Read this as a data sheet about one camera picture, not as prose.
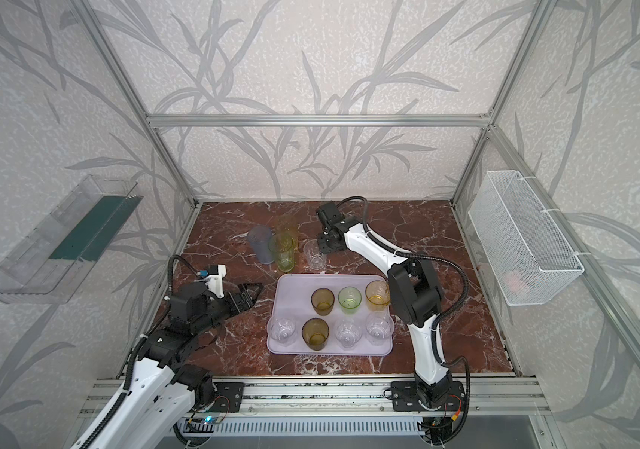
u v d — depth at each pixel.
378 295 0.91
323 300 0.88
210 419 0.71
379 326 0.86
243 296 0.68
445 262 0.50
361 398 0.75
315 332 0.83
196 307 0.59
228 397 0.73
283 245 0.98
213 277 0.70
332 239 0.69
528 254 0.61
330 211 0.75
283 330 0.85
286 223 1.16
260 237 0.97
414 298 0.53
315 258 1.02
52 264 0.65
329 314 0.88
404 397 0.74
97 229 0.64
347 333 0.84
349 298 0.90
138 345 0.54
